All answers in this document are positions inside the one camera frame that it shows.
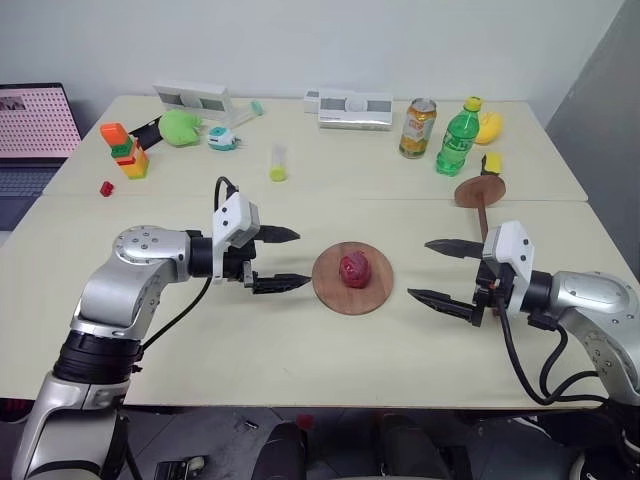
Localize orange drink can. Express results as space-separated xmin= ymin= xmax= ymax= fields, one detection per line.
xmin=398 ymin=97 xmax=439 ymax=160

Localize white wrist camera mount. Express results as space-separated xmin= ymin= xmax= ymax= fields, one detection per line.
xmin=481 ymin=220 xmax=536 ymax=314
xmin=210 ymin=192 xmax=262 ymax=286

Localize white box with grey panels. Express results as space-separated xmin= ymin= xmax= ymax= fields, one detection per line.
xmin=152 ymin=81 xmax=232 ymax=122

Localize dark rounded shape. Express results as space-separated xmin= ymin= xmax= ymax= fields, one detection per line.
xmin=251 ymin=421 xmax=310 ymax=480

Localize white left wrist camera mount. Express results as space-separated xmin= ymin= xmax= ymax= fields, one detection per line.
xmin=210 ymin=192 xmax=262 ymax=286

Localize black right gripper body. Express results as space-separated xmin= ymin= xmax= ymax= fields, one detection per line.
xmin=471 ymin=258 xmax=519 ymax=329

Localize green plush toy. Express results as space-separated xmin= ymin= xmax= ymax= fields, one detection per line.
xmin=158 ymin=109 xmax=203 ymax=148

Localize clear tube with yellow cap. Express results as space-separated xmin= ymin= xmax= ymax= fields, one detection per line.
xmin=268 ymin=144 xmax=289 ymax=183

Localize teal and white tape measure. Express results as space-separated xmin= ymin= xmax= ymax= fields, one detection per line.
xmin=206 ymin=125 xmax=247 ymax=152

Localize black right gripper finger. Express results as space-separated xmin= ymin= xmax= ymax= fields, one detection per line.
xmin=406 ymin=287 xmax=477 ymax=324
xmin=423 ymin=238 xmax=486 ymax=261

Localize large white flat box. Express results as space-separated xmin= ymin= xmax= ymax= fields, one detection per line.
xmin=317 ymin=87 xmax=395 ymax=133

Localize orange green block stack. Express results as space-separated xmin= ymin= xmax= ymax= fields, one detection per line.
xmin=99 ymin=121 xmax=151 ymax=181

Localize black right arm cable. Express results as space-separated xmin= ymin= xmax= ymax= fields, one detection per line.
xmin=494 ymin=282 xmax=612 ymax=407

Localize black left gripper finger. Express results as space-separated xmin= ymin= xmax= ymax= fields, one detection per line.
xmin=249 ymin=273 xmax=313 ymax=297
xmin=256 ymin=224 xmax=302 ymax=246

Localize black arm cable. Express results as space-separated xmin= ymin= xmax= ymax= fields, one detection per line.
xmin=134 ymin=175 xmax=239 ymax=351
xmin=494 ymin=282 xmax=612 ymax=407

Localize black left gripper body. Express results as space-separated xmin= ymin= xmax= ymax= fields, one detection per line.
xmin=222 ymin=238 xmax=261 ymax=294

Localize black flat object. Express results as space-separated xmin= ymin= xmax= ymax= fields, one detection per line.
xmin=126 ymin=115 xmax=164 ymax=150

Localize yellow plush banana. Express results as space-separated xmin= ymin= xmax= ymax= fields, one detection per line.
xmin=473 ymin=110 xmax=505 ymax=147

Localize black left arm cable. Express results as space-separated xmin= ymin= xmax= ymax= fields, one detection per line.
xmin=134 ymin=175 xmax=239 ymax=351

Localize brown wooden mushroom stand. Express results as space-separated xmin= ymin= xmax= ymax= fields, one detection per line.
xmin=453 ymin=174 xmax=508 ymax=244

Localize round wooden base disc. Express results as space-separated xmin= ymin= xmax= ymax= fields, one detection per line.
xmin=311 ymin=240 xmax=396 ymax=317

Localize open laptop with pink screen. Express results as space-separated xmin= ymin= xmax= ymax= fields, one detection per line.
xmin=0 ymin=81 xmax=83 ymax=232

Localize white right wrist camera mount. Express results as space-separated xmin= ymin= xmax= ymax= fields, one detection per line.
xmin=481 ymin=220 xmax=536 ymax=314

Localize black box on floor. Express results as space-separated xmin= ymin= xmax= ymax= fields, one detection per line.
xmin=154 ymin=455 xmax=209 ymax=480

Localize yellow and black block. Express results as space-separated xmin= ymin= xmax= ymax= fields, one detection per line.
xmin=480 ymin=151 xmax=504 ymax=177

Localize green plastic soda bottle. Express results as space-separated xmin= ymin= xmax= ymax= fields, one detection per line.
xmin=435 ymin=96 xmax=484 ymax=178

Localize red strawberry-like lump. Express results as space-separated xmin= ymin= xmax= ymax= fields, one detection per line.
xmin=338 ymin=251 xmax=373 ymax=290

